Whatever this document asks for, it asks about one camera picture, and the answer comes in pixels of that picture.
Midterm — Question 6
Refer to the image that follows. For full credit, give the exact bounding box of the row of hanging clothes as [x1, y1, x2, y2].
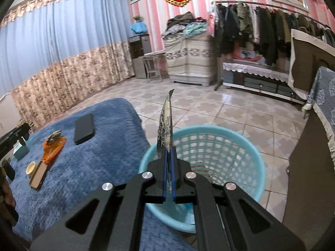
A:
[216, 2, 335, 68]

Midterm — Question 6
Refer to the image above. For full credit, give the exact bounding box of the teal plastic laundry basket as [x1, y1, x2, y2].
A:
[138, 125, 266, 234]

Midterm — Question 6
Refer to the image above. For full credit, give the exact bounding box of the silver foil snack wrapper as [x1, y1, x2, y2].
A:
[156, 89, 175, 190]

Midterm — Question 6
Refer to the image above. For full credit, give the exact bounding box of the person's left hand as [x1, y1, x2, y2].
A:
[0, 166, 19, 227]

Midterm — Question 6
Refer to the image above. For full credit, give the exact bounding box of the brown rectangular tray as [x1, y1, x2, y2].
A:
[29, 160, 49, 190]

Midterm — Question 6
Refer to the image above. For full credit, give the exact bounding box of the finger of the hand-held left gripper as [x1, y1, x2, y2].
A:
[7, 124, 31, 146]

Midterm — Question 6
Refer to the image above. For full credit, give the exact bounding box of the black flat case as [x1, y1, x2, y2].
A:
[73, 113, 95, 145]

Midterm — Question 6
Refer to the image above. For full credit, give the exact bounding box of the beige patterned cloth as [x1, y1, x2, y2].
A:
[163, 35, 216, 78]

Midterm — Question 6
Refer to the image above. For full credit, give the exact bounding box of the blue patterned cloth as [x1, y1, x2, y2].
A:
[301, 66, 335, 168]

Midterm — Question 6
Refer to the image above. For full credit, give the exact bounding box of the blue and floral curtain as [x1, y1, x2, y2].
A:
[0, 0, 136, 123]

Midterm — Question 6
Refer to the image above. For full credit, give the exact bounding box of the grey water dispenser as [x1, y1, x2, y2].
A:
[128, 34, 152, 79]

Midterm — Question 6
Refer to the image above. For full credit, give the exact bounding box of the pink hanging bag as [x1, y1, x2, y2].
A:
[206, 13, 216, 36]

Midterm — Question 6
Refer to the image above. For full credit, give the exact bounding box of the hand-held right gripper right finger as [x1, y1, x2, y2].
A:
[170, 146, 307, 251]

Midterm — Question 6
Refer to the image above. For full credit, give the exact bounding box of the white lace cloth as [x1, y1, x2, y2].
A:
[222, 61, 291, 83]

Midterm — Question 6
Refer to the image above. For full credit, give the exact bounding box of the orange plastic wrapper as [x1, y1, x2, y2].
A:
[43, 136, 67, 166]

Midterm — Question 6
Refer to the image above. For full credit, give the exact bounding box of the metal clothes rack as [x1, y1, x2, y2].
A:
[210, 0, 335, 92]

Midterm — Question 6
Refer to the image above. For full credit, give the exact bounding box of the blue cloth cover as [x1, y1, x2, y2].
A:
[130, 22, 148, 35]

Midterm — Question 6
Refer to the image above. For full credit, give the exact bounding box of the white round bowl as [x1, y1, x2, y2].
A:
[25, 161, 37, 176]

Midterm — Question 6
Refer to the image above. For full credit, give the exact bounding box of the wooden headboard with white cloth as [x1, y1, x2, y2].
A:
[287, 28, 335, 100]

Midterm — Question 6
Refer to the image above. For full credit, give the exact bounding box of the low black cabinet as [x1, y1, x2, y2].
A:
[222, 61, 307, 105]

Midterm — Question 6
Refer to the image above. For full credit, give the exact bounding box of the pile of clothes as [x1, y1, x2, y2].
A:
[161, 11, 210, 39]

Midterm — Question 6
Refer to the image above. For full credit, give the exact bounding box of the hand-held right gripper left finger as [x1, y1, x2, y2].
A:
[30, 150, 170, 251]

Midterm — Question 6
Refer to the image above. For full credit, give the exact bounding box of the white cabinet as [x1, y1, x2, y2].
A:
[0, 94, 22, 136]

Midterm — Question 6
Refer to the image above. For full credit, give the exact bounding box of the brown wooden furniture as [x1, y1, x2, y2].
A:
[282, 104, 335, 251]

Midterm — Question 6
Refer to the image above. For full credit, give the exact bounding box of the small metal table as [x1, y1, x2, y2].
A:
[138, 52, 167, 82]

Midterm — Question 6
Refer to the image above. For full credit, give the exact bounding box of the teal tissue box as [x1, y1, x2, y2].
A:
[13, 141, 30, 161]

